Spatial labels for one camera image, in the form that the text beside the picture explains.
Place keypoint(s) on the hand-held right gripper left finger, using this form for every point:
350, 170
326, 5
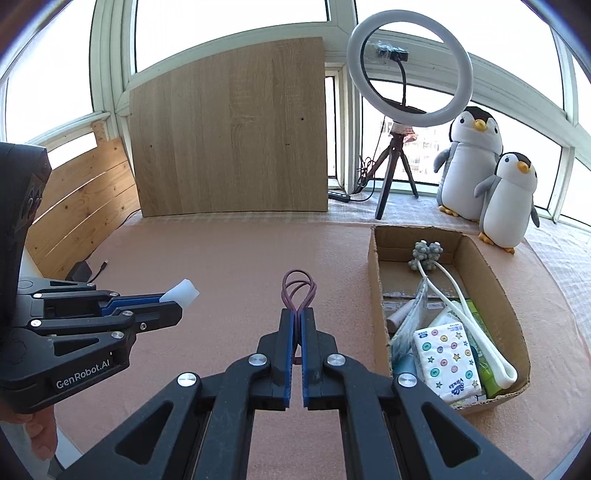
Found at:
288, 350

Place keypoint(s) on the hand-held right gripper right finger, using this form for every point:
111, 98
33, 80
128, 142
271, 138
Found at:
307, 350

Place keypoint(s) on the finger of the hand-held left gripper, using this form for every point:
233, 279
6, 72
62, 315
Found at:
157, 316
134, 300

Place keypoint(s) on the white rubber block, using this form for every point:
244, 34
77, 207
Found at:
182, 293

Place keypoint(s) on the pink bottle with grey cap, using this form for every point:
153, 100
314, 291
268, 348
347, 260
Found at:
399, 317

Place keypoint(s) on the blue wipes packet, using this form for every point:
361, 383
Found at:
411, 323

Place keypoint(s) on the cardboard box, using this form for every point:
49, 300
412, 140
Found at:
397, 272

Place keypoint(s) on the patterned tissue pack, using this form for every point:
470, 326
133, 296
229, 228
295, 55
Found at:
445, 364

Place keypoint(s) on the green hand cream tube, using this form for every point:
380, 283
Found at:
489, 378

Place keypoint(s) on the white roller massager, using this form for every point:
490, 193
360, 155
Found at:
498, 364

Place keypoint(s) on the person's left hand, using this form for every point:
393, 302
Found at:
44, 431

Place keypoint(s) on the pink blanket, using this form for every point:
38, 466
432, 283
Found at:
207, 258

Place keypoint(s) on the wooden slat headboard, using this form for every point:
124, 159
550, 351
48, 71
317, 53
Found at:
78, 207

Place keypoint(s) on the black power strip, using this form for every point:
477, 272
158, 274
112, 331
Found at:
339, 196

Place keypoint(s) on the wooden board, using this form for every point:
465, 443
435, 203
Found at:
231, 129

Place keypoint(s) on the large penguin plush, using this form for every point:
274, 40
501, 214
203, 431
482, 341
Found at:
466, 175

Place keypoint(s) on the small penguin plush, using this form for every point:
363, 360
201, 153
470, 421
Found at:
505, 207

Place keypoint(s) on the black webcam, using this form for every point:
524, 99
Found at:
392, 53

